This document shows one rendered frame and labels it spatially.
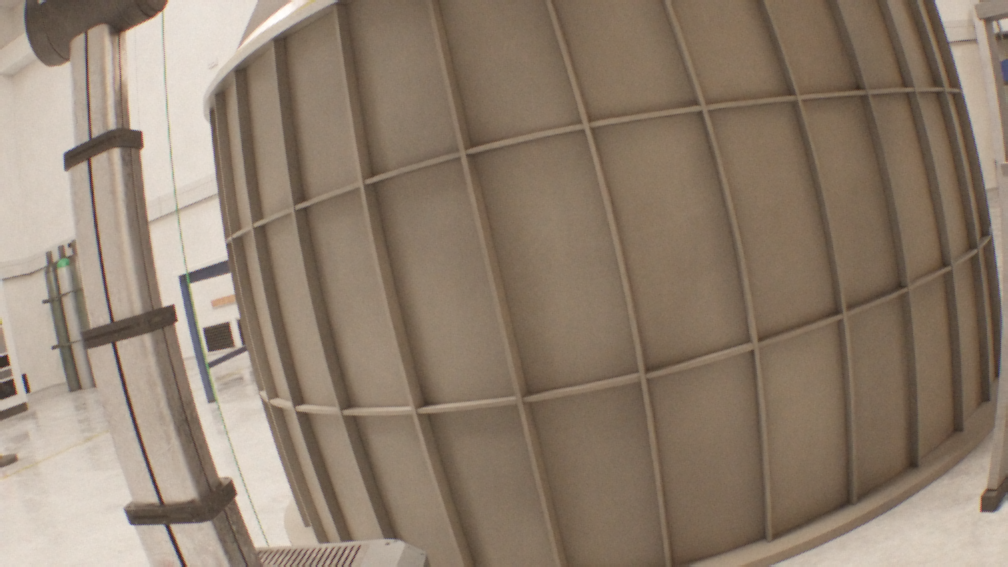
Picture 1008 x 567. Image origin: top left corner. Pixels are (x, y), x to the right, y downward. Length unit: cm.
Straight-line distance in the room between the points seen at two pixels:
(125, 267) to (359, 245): 71
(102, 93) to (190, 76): 763
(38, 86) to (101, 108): 947
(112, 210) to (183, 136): 762
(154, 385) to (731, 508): 99
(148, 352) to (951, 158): 164
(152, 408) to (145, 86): 814
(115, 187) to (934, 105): 161
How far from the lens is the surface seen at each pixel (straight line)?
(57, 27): 115
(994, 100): 154
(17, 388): 886
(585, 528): 158
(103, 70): 111
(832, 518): 161
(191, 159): 858
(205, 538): 106
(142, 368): 104
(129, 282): 104
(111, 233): 105
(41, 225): 1028
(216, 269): 548
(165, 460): 105
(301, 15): 169
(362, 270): 165
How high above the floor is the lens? 68
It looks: 4 degrees down
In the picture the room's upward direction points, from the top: 13 degrees counter-clockwise
